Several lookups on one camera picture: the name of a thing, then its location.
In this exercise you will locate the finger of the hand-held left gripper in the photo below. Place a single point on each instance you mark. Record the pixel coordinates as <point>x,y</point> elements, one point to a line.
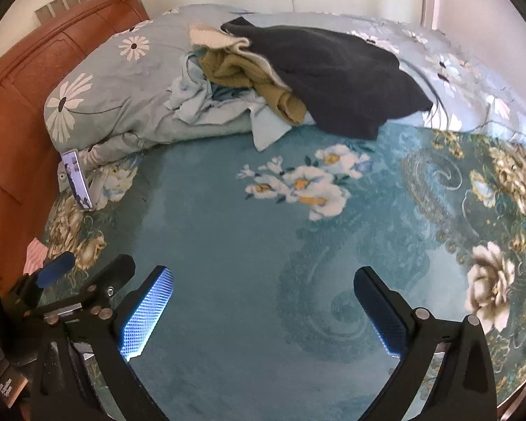
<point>114,274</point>
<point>55,269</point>

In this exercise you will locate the pink striped cloth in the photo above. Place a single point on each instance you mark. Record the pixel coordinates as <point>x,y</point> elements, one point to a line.
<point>35,256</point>

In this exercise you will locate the dark brown garment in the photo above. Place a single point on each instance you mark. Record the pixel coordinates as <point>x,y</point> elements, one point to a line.
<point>342,74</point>

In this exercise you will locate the white fluffy garment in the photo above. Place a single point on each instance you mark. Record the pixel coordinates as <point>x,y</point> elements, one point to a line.
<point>210,37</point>

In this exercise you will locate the olive green garment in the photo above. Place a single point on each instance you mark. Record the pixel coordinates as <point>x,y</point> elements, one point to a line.
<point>236,70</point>

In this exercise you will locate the brown headboard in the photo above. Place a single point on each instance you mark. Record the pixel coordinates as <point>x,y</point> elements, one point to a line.
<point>22,96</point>

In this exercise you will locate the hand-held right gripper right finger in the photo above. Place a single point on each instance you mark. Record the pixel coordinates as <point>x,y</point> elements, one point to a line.
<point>388,320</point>

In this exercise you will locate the teal floral blanket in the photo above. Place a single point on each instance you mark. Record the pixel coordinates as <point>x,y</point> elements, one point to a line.
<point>228,237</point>

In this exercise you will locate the light blue garment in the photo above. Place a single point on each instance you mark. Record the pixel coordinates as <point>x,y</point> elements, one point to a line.
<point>193,96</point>

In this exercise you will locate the light grey clothes pile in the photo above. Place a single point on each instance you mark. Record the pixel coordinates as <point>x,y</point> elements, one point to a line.
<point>114,96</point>

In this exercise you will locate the smartphone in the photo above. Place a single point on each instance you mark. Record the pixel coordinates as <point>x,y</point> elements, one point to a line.
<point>76,180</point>

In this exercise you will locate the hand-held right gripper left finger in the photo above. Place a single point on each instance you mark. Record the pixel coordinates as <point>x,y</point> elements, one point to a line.
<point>149,311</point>

